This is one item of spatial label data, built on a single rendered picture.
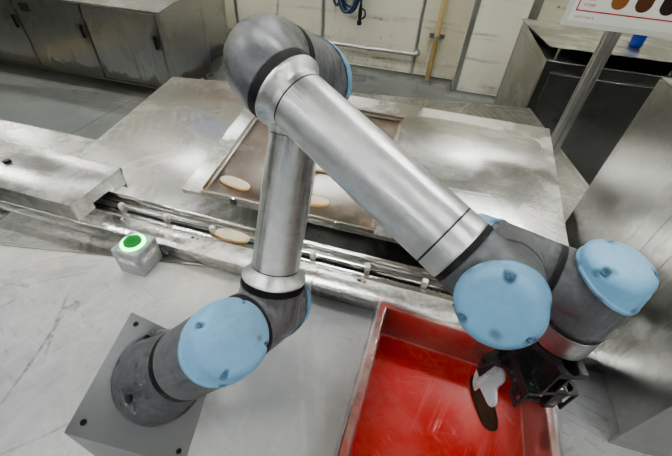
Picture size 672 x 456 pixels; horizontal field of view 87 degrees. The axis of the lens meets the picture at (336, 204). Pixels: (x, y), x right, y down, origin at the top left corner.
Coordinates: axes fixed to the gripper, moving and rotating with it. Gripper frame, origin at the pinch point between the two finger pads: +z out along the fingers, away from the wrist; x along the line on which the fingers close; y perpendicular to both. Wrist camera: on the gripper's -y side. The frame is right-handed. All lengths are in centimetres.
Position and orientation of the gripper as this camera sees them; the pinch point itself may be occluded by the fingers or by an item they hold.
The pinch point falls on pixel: (499, 382)
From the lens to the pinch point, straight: 74.9
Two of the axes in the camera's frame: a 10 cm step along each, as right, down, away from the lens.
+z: -0.5, 7.6, 6.5
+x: 10.0, 0.5, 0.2
